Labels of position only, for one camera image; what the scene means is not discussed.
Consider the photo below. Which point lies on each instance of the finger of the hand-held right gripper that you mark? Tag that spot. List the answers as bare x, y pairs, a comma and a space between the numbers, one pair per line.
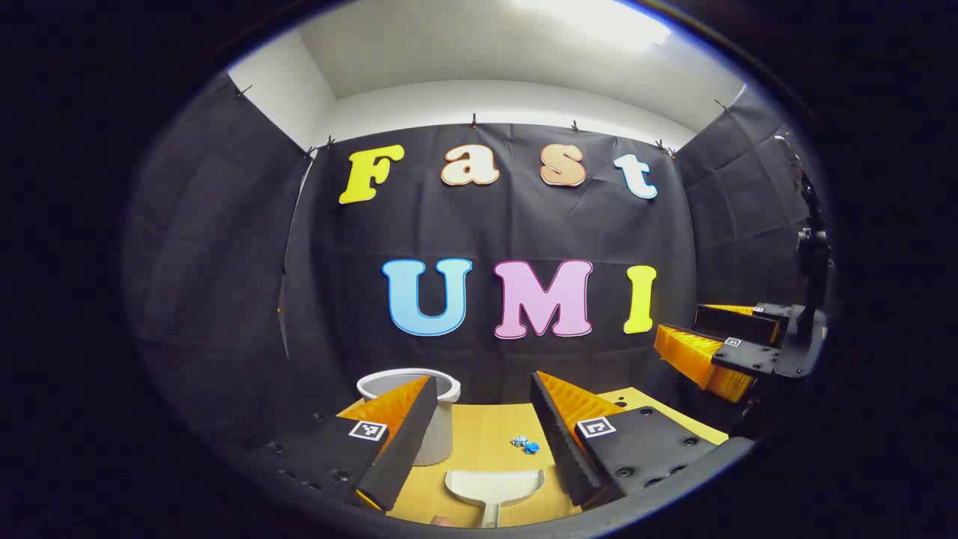
741, 322
741, 358

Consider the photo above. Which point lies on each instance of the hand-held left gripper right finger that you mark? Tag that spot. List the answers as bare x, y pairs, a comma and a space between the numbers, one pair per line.
561, 449

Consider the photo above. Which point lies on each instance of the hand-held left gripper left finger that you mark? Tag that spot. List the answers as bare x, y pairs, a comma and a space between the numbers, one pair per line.
404, 449

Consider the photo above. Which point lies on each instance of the blue paper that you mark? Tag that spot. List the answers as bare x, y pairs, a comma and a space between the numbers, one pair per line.
532, 448

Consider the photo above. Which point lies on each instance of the white garbage bin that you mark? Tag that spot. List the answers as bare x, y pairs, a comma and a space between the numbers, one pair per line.
443, 434

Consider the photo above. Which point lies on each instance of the white dustpan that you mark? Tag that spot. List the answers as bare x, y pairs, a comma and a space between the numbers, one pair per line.
494, 485

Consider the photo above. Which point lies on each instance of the wooden desktop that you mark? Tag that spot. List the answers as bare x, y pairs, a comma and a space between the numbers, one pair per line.
486, 427

